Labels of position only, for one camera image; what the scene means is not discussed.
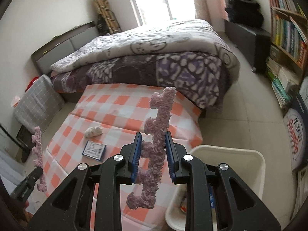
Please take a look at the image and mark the blue labelled box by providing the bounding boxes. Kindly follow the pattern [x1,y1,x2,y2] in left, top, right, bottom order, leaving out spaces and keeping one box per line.
[82,141,106,161]

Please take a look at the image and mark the white tissue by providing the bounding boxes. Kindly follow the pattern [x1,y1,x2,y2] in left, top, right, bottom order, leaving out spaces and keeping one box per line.
[84,126,103,138]

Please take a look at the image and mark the red snack box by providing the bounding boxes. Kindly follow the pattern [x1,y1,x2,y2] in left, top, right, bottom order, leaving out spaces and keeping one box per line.
[180,197,187,214]

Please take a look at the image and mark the black small trash can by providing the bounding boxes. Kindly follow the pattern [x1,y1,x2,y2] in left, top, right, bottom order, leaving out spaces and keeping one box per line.
[16,125,33,149]

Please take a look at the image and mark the white trash bin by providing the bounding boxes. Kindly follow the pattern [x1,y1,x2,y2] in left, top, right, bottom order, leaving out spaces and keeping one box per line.
[164,144,267,231]

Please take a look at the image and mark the red white checkered cloth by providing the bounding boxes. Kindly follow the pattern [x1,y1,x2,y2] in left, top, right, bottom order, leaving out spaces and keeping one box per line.
[41,83,204,231]

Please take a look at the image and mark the grey checked covered nightstand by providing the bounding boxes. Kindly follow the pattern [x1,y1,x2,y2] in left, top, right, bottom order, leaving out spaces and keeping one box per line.
[14,74,65,134]

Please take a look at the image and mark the bed with purple quilt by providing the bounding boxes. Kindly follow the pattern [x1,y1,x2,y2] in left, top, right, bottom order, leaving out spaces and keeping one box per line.
[31,19,240,111]

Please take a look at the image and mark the Ganten water carton upper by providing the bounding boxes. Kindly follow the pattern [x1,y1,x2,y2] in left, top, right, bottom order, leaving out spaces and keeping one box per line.
[284,76,308,171]

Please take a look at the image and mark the stack of papers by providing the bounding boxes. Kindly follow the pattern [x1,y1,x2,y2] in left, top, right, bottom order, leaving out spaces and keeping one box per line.
[291,166,308,219]

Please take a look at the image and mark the black ottoman cabinet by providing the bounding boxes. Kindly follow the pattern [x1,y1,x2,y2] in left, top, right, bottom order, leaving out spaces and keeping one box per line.
[224,20,270,73]

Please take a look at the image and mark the plaid coat on rack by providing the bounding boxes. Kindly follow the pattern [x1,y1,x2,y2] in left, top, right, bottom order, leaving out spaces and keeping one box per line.
[93,0,122,34]

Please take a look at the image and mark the beige curtain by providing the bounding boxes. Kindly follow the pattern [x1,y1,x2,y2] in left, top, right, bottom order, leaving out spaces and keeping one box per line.
[194,0,211,23]

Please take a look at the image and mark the wooden bookshelf with books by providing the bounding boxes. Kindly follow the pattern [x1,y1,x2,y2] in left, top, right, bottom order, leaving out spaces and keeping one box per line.
[267,0,307,113]

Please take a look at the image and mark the window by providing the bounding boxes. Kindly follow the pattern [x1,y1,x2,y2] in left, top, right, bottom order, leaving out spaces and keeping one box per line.
[131,0,195,25]

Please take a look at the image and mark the black clothes pile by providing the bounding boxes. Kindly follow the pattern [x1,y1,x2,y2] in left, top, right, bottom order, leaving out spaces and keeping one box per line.
[225,0,264,29]

